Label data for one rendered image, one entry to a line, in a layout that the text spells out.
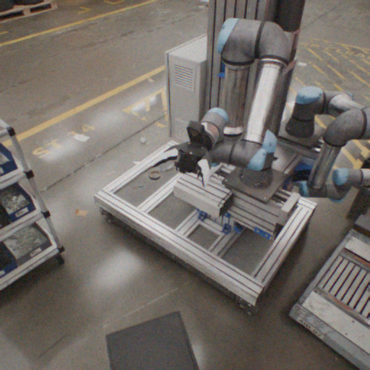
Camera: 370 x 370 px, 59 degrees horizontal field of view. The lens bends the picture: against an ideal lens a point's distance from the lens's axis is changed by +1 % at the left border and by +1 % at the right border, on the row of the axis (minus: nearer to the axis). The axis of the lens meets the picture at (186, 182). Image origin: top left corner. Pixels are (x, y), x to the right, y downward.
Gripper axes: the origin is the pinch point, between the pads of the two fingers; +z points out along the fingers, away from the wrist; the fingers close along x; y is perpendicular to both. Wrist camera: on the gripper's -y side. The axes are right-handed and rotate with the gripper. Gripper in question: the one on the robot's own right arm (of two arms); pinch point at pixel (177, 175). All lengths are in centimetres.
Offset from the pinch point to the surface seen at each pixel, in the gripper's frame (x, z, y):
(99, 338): 28, 8, 128
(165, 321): -4, 0, 90
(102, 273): 48, -26, 131
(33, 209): 87, -23, 88
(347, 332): -90, -41, 105
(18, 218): 90, -15, 89
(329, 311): -81, -49, 106
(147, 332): 1, 8, 90
